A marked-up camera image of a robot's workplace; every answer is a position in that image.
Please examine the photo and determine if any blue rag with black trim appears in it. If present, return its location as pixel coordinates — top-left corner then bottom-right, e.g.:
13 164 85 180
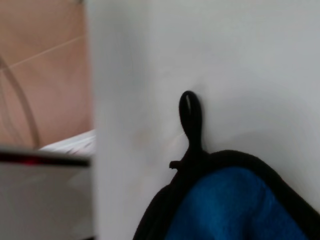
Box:
132 90 320 240

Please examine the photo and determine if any thin grey floor cable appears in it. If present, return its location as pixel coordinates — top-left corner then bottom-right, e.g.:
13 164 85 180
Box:
0 56 42 151

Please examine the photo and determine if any grey metal box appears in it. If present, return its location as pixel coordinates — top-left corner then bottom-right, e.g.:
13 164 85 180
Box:
0 144 95 240

